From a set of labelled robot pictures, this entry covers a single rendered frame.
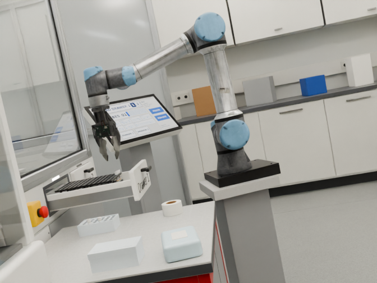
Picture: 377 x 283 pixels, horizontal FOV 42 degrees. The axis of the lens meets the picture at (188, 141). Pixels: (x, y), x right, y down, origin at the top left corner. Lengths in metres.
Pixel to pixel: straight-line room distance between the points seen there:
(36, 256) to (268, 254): 1.21
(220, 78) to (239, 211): 0.55
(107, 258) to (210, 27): 0.99
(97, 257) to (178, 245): 0.21
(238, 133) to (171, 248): 0.78
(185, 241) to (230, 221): 0.82
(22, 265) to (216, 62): 1.15
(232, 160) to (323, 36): 3.57
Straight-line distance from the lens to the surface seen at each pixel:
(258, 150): 4.75
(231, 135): 1.88
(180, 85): 5.49
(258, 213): 2.06
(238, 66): 5.42
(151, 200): 2.88
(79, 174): 2.20
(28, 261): 1.08
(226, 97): 1.90
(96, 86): 1.89
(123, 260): 1.28
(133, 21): 3.57
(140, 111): 2.88
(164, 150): 3.54
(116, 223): 1.69
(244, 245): 2.07
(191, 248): 1.23
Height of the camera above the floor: 1.16
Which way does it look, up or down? 6 degrees down
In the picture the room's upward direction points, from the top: 11 degrees counter-clockwise
